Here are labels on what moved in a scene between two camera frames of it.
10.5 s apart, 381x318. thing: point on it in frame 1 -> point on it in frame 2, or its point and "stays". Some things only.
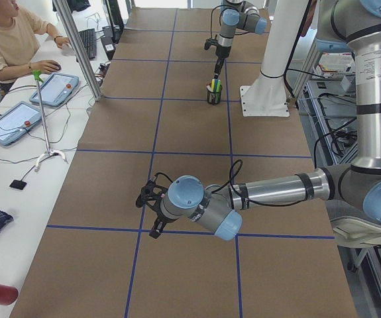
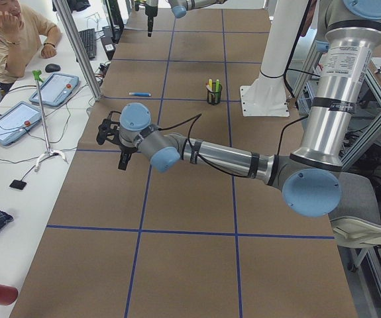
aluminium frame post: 80,48 stays
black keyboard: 88,37 stays
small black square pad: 18,184 stays
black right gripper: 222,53 -> 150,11
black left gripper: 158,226 -> 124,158
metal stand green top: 37,74 stays
